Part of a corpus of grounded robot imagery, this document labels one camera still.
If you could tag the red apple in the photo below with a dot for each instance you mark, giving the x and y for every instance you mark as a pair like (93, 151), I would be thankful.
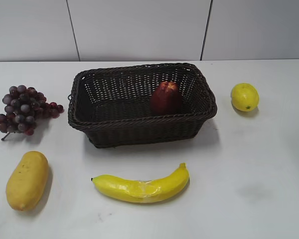
(166, 99)

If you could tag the dark woven wicker basket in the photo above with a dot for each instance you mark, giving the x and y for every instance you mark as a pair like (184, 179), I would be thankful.
(112, 105)

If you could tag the yellow banana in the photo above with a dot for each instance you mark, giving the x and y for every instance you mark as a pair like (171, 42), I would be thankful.
(143, 192)

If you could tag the yellow lemon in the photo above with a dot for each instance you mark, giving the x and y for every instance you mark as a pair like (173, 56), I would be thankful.
(244, 97)

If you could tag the purple grape bunch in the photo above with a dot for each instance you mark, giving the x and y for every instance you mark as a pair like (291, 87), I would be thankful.
(23, 108)

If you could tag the yellow mango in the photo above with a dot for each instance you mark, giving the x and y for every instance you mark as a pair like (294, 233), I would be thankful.
(26, 184)

